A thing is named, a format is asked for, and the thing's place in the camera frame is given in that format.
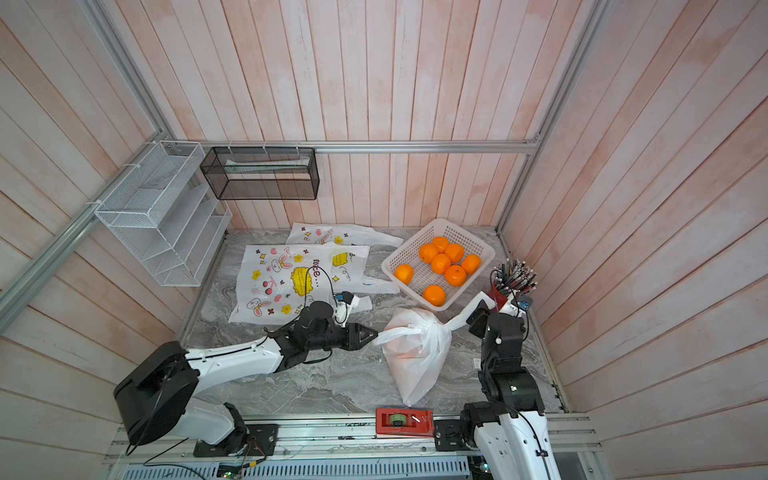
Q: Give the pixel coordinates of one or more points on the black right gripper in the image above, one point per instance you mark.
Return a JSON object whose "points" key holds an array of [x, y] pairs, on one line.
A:
{"points": [[483, 319]]}

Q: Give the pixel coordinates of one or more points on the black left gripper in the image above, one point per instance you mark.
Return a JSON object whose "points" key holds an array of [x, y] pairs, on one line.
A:
{"points": [[355, 342]]}

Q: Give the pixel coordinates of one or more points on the white plastic bag front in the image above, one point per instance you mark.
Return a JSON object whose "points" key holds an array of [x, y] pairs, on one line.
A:
{"points": [[415, 344]]}

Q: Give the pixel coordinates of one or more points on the orange fruit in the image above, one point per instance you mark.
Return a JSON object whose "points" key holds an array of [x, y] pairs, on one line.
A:
{"points": [[427, 252], [455, 252], [471, 264], [440, 264], [404, 273], [441, 243], [455, 275]]}

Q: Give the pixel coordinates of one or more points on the white printed bag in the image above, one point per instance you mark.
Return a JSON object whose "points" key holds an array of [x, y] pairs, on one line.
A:
{"points": [[340, 234], [276, 281]]}

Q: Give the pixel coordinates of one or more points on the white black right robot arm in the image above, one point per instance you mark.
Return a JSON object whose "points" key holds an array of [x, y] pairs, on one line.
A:
{"points": [[510, 428]]}

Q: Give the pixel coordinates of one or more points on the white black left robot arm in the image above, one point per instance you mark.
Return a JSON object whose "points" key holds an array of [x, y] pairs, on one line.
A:
{"points": [[161, 395]]}

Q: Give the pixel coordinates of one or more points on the red cup of pens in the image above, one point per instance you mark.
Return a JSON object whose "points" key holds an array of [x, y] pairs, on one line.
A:
{"points": [[511, 276]]}

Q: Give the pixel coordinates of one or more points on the white plastic perforated basket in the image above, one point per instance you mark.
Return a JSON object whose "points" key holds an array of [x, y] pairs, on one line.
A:
{"points": [[429, 289]]}

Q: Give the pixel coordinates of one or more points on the red tape dispenser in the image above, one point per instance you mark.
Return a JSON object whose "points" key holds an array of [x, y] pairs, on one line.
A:
{"points": [[404, 422]]}

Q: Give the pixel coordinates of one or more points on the white printed bag back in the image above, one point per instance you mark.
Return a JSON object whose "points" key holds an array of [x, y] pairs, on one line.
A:
{"points": [[340, 234]]}

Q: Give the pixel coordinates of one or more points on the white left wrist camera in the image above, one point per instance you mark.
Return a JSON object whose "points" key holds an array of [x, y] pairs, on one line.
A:
{"points": [[345, 304]]}

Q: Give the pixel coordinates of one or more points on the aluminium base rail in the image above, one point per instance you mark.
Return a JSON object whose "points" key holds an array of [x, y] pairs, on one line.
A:
{"points": [[322, 446]]}

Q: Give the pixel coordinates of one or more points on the black wire mesh basket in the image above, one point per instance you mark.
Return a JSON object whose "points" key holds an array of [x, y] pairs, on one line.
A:
{"points": [[262, 173]]}

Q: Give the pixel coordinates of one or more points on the white wire mesh shelf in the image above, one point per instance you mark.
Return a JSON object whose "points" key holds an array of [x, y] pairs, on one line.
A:
{"points": [[170, 223]]}

